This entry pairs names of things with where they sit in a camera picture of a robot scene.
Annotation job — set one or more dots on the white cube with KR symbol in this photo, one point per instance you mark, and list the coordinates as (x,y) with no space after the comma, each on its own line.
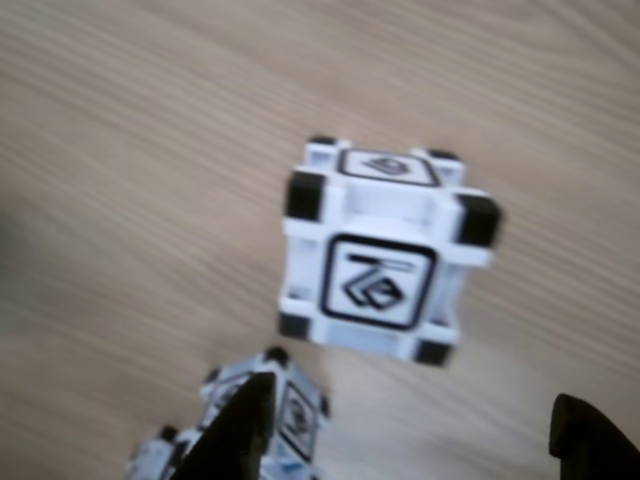
(300,415)

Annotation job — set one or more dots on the white cube with layers symbol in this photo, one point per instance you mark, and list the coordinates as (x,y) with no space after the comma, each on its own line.
(375,280)

